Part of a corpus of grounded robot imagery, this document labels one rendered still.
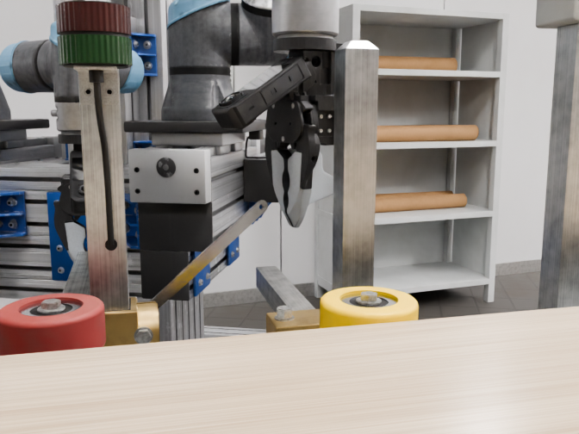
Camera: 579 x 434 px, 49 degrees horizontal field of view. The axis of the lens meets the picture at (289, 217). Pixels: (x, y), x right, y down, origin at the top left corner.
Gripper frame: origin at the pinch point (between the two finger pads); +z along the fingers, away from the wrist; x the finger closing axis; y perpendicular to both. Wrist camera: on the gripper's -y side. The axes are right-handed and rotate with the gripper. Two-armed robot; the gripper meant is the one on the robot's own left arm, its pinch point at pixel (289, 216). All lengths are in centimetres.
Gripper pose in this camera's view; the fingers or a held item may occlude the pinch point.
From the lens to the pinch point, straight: 73.1
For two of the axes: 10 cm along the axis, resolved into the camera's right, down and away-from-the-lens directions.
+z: 0.0, 9.9, 1.7
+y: 8.3, -1.0, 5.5
